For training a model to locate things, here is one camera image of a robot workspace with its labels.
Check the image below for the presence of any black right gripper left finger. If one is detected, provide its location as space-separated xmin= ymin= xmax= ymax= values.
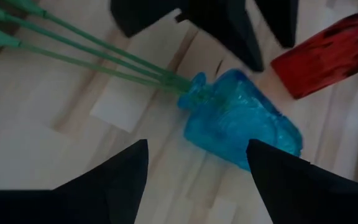
xmin=53 ymin=139 xmax=150 ymax=224

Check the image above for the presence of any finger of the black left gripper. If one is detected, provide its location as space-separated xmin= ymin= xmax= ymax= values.
xmin=175 ymin=0 xmax=265 ymax=73
xmin=253 ymin=0 xmax=300 ymax=49

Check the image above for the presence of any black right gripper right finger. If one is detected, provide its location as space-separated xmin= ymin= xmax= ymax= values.
xmin=246 ymin=139 xmax=354 ymax=224

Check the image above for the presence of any blue glass vase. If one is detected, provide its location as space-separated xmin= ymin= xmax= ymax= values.
xmin=177 ymin=68 xmax=304 ymax=172

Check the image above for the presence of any red glass vase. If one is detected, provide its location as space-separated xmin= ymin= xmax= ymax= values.
xmin=270 ymin=11 xmax=358 ymax=101

